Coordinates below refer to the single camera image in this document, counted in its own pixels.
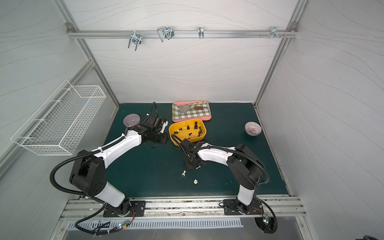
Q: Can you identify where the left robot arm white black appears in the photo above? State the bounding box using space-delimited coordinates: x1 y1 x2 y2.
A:
50 103 168 217

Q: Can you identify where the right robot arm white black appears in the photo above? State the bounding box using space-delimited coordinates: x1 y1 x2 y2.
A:
171 134 278 234

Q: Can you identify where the yellow plastic storage box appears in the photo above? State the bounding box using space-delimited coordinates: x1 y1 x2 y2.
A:
169 119 207 143

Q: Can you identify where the purple bowl left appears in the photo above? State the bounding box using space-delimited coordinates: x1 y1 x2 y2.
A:
123 114 141 128

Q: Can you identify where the pink tray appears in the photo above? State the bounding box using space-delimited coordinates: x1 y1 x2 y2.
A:
171 100 212 123

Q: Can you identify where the green checkered cloth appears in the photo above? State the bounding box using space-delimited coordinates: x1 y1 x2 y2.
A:
172 101 211 120

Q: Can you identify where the pink patterned bowl right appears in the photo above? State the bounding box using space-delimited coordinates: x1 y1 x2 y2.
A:
245 122 262 137

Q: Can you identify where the metal u-bolt clamp left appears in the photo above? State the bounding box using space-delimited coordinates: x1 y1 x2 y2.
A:
128 32 142 51

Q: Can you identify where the metal u-bolt clamp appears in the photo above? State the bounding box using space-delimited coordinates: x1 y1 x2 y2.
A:
157 26 175 42
128 32 142 51

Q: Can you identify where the metal u-bolt clamp middle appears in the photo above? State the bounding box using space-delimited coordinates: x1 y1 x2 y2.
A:
157 26 175 42

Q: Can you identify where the metal hook clamp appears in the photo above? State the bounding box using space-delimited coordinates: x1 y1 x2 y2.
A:
198 27 204 39

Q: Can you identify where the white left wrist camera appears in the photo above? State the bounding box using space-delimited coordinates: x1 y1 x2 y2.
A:
160 121 168 134

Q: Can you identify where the spatula with wooden handle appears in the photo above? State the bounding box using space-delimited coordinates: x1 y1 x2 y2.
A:
180 105 207 114

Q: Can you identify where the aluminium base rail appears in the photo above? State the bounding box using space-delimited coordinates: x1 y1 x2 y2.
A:
59 196 307 221

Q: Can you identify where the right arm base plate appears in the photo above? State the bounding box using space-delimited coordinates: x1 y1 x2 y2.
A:
219 199 264 216

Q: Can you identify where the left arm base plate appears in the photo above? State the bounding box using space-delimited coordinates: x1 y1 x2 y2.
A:
103 201 146 218

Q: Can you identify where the white wire basket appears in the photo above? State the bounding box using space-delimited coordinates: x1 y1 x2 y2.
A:
11 80 106 156

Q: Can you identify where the aluminium crossbar rail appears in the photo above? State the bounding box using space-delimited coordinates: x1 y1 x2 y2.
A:
67 29 299 40

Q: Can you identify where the metal bracket right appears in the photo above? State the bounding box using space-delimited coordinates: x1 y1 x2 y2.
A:
260 27 286 39

